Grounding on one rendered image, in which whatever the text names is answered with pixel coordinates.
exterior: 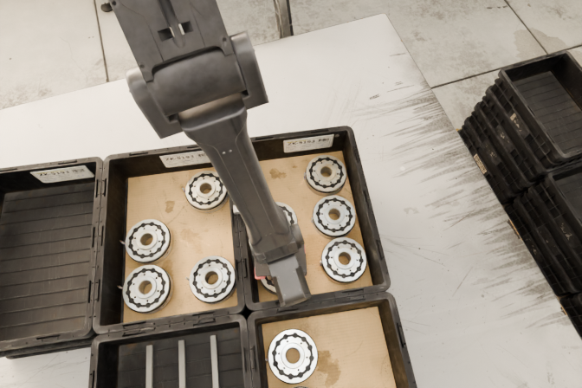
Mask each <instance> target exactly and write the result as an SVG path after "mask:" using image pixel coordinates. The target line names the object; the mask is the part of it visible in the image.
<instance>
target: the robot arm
mask: <svg viewBox="0 0 582 388"><path fill-rule="evenodd" d="M108 1H109V3H110V4H111V6H112V9H113V12H114V14H115V15H116V18H117V20H118V22H119V24H120V27H121V29H122V31H123V34H124V36H125V38H126V41H127V43H128V45H129V47H130V49H131V51H132V53H133V56H134V59H135V61H136V62H137V64H138V66H137V67H134V68H129V69H127V70H126V72H125V74H126V82H127V86H128V88H129V93H131V95H132V97H133V99H134V101H135V103H136V105H137V106H138V108H139V110H140V111H141V112H142V113H143V114H144V116H145V118H146V119H147V121H148V122H149V123H150V125H151V126H152V128H153V130H154V131H155V133H156V134H157V135H158V136H159V138H160V139H164V138H167V137H170V136H172V135H175V134H178V133H182V132H184V133H185V135H186V136H187V137H188V138H189V139H191V140H193V141H194V142H195V143H196V144H197V145H198V146H199V147H200V148H201V149H202V150H203V151H204V153H205V154H206V156H207V157H208V158H209V160H210V162H211V163H212V165H213V167H214V168H215V170H216V172H217V174H218V176H219V177H220V179H221V181H222V182H223V185H224V187H225V189H226V190H227V192H228V193H229V195H230V197H231V199H232V201H233V203H234V204H235V206H236V208H237V209H238V211H239V213H240V215H241V217H242V219H243V221H244V222H245V226H246V230H247V234H248V237H249V246H250V248H251V251H252V255H253V256H254V264H255V278H256V279H257V280H258V279H265V277H266V276H271V277H272V280H273V283H274V285H275V291H276V293H277V296H278V299H279V302H280V305H281V308H284V307H290V306H293V305H295V304H297V303H301V302H303V301H306V300H308V299H310V298H312V295H311V293H310V290H309V287H308V285H307V281H306V278H305V276H306V275H307V259H306V250H305V244H304V239H303V236H302V234H301V229H300V227H299V224H298V223H296V224H289V221H288V217H287V215H286V212H285V211H283V209H282V208H281V207H280V206H278V205H277V204H276V202H275V200H274V199H273V197H272V195H271V192H270V190H269V187H268V184H267V181H266V178H265V177H264V174H263V172H262V168H261V166H260V163H259V161H258V158H257V156H256V154H255V150H254V147H253V145H252V143H251V140H250V137H249V134H248V128H247V118H248V112H247V110H249V109H251V108H254V107H259V106H261V105H264V104H267V103H269V101H268V96H267V92H266V89H265V86H264V83H263V79H262V74H261V71H260V68H259V65H258V61H257V59H256V56H255V49H254V48H253V46H252V43H251V40H250V39H249V34H248V31H247V30H244V31H242V32H239V33H236V34H234V35H231V36H228V33H227V30H226V28H225V25H224V23H223V19H222V16H221V13H220V10H219V8H218V5H217V0H108ZM179 24H181V26H182V29H183V31H184V34H182V32H181V30H180V28H179V26H178V25H179ZM170 27H171V29H172V32H173V34H174V37H173V34H172V32H171V29H170ZM231 45H232V46H231ZM233 50H234V51H233ZM290 226H291V227H290Z"/></svg>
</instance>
